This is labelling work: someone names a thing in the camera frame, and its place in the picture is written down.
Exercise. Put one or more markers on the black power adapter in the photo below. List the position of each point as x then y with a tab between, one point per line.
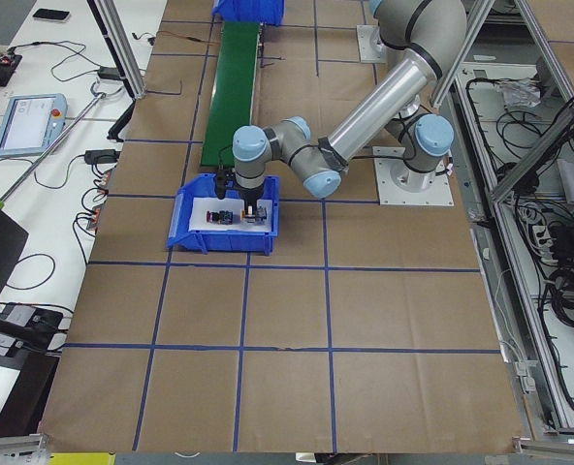
101	156

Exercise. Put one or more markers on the left blue bin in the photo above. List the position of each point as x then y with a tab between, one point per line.
205	241

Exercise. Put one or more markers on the blue bin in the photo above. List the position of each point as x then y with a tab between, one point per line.
263	11
205	241

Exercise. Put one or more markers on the metal rod with clamp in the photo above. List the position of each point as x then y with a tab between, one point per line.
67	129

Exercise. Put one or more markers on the yellow push button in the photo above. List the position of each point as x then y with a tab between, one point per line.
260	218

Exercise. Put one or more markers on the green conveyor belt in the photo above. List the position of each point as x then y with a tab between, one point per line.
233	91

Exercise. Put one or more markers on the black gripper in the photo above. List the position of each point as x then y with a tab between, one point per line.
250	195

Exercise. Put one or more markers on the aluminium frame post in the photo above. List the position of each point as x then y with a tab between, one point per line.
113	33

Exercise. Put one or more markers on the red push button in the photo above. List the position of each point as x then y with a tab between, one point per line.
220	217

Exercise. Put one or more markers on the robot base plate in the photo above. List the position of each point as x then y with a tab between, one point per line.
398	185

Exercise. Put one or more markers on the white foam pad left bin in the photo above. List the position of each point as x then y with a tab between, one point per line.
200	207

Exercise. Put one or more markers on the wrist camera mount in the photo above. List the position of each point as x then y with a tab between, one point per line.
224	181

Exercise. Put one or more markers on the right blue bin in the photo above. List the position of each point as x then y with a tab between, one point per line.
263	11

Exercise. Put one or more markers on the teach pendant tablet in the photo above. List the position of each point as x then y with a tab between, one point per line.
31	123

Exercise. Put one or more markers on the black smartphone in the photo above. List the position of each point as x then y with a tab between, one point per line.
51	15

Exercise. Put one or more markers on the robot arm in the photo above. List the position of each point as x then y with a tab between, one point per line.
428	35

